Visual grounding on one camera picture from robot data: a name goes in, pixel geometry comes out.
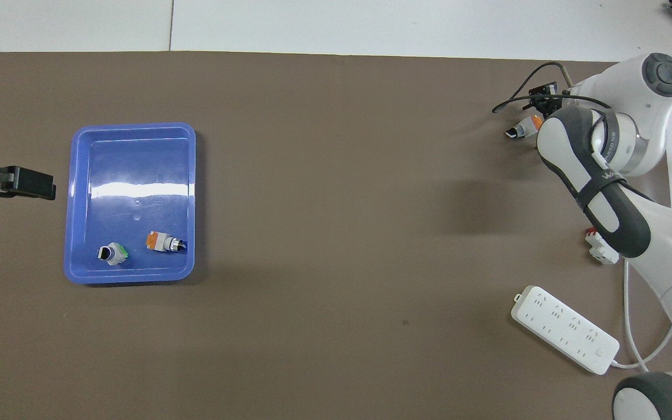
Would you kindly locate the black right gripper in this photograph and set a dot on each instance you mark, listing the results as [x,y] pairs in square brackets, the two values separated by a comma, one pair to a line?
[555,102]

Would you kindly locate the orange white selector switch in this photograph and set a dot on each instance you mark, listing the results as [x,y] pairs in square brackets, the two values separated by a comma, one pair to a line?
[164,242]
[521,129]

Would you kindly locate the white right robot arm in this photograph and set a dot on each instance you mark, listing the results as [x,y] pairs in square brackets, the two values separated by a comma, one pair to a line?
[662,251]

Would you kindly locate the blue plastic tray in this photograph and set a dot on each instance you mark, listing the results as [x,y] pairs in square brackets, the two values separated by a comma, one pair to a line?
[132,169]

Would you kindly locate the white red circuit breaker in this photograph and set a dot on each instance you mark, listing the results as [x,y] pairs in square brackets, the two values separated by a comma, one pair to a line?
[601,251]

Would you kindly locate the white power strip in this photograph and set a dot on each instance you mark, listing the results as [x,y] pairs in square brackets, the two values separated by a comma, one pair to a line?
[563,329]

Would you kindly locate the brown table mat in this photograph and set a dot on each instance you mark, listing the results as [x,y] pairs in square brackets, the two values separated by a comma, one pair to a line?
[342,233]

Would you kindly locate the green white selector switch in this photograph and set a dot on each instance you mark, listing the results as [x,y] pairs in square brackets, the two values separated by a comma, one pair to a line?
[113,254]

